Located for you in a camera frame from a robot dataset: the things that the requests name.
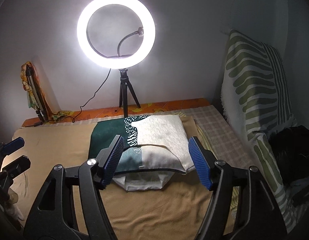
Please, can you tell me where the black ring light tripod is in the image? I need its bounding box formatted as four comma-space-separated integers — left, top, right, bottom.
119, 69, 141, 118

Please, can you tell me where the orange floral bedsheet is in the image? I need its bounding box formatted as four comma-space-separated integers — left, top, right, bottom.
22, 97, 211, 127

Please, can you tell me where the beige blanket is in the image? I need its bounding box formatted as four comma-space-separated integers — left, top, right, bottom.
12, 124, 211, 239

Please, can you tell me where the black gooseneck phone holder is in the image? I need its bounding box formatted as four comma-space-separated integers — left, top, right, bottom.
117, 27, 144, 57

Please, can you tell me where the green and white patterned shirt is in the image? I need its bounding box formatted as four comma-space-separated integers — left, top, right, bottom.
88, 114, 194, 174

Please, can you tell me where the white button shirt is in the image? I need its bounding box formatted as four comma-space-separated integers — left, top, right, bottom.
113, 171, 174, 192

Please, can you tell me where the left hand in glove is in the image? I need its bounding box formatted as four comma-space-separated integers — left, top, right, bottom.
4, 188, 24, 221

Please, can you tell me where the white ring light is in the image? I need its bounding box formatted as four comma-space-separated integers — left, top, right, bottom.
76, 0, 155, 69

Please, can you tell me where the folded tripod against wall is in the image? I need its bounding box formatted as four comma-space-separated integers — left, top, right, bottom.
26, 64, 48, 122

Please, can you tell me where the black ring light cable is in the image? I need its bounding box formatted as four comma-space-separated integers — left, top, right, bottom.
72, 68, 112, 124

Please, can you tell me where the colourful cloth on tripod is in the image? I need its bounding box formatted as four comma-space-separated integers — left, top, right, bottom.
20, 61, 74, 124

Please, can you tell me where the green striped white pillow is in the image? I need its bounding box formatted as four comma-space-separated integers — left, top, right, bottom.
221, 29, 309, 232

